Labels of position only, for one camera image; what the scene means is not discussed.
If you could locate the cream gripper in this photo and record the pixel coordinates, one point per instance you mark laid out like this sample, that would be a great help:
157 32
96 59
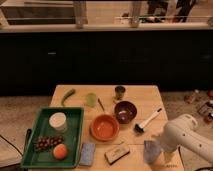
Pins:
168 156

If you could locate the grey-blue towel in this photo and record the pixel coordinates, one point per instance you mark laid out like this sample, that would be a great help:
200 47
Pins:
152 150

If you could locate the purple bowl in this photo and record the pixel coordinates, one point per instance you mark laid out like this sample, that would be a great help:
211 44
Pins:
125 112

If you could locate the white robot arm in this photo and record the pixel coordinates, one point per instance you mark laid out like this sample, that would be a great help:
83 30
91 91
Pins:
181 132

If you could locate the orange bowl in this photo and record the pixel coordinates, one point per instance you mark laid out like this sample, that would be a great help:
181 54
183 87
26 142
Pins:
104 127

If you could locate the wooden block eraser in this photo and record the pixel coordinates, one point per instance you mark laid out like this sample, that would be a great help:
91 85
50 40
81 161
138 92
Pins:
117 153

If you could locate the blue sponge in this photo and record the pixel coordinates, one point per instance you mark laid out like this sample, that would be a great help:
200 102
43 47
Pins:
87 154

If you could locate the small metal cup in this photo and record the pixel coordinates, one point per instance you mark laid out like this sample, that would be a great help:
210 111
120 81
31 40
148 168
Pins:
119 92

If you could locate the light green cup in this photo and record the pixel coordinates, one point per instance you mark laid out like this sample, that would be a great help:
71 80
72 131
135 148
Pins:
91 99

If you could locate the orange fruit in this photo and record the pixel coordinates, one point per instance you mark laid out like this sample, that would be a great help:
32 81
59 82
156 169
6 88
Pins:
60 151

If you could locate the green plastic tray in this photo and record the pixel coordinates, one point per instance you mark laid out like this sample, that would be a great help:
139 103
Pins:
32 159

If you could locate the white round container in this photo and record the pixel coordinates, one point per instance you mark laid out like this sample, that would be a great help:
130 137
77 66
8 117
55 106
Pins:
58 121

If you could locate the green chili pepper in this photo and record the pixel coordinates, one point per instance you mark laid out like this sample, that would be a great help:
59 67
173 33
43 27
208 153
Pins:
67 95

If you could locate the bunch of dark grapes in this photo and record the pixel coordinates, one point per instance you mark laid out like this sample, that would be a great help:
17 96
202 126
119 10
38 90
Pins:
44 143

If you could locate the wooden handled spoon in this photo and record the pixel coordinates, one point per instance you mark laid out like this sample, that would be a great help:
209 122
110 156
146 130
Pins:
101 105

